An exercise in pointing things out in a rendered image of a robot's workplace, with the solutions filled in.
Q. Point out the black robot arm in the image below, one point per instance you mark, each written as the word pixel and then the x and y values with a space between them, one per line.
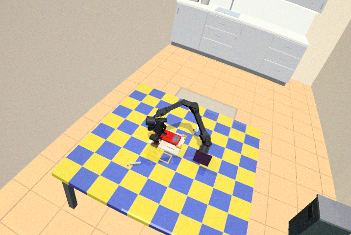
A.
pixel 194 108

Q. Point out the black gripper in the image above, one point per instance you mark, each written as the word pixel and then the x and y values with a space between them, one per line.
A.
pixel 158 132

